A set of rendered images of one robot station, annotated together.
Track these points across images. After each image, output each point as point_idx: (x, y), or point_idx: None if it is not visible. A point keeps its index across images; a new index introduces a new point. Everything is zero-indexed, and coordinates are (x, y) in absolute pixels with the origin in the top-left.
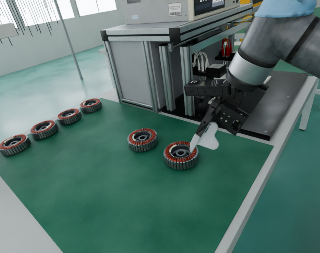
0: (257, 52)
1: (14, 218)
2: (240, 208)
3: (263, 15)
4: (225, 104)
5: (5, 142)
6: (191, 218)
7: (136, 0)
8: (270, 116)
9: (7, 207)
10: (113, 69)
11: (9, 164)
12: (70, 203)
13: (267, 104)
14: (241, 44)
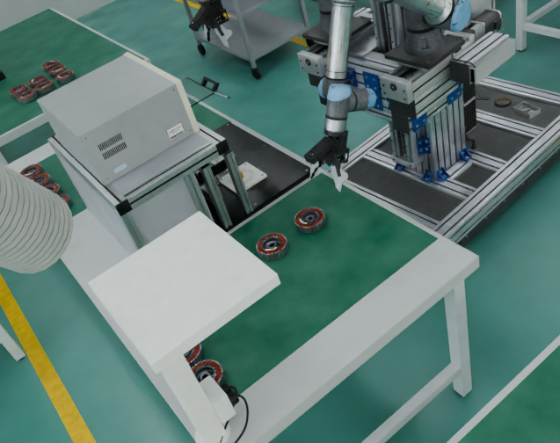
0: (345, 114)
1: (336, 330)
2: (371, 199)
3: (341, 99)
4: (337, 149)
5: None
6: (371, 221)
7: (120, 148)
8: (287, 163)
9: (319, 343)
10: (142, 242)
11: (245, 373)
12: (333, 293)
13: (267, 159)
14: (334, 115)
